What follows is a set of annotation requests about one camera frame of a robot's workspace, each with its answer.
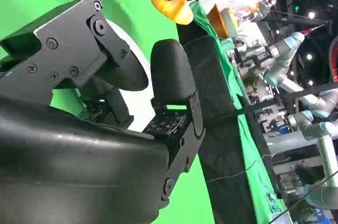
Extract orange round container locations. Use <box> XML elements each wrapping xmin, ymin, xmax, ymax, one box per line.
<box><xmin>206</xmin><ymin>3</ymin><xmax>231</xmax><ymax>39</ymax></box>

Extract lilac plate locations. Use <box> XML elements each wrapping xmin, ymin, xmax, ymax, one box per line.
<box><xmin>76</xmin><ymin>20</ymin><xmax>158</xmax><ymax>134</ymax></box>

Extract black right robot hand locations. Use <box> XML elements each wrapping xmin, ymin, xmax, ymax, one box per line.
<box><xmin>0</xmin><ymin>0</ymin><xmax>206</xmax><ymax>224</ymax></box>

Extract black backdrop cloth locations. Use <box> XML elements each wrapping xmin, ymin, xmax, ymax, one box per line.
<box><xmin>176</xmin><ymin>22</ymin><xmax>266</xmax><ymax>224</ymax></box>

